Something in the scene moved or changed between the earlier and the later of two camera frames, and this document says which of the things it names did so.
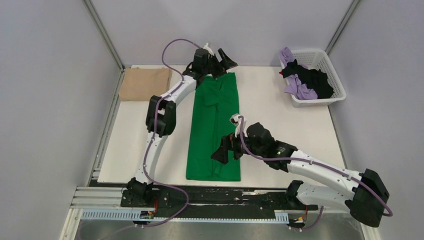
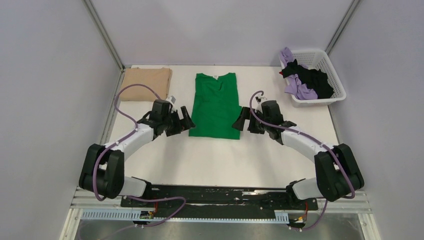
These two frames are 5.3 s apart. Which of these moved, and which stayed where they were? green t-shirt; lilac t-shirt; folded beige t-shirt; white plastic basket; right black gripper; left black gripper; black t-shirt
Moved: left black gripper; green t-shirt; right black gripper
Stayed: folded beige t-shirt; lilac t-shirt; black t-shirt; white plastic basket
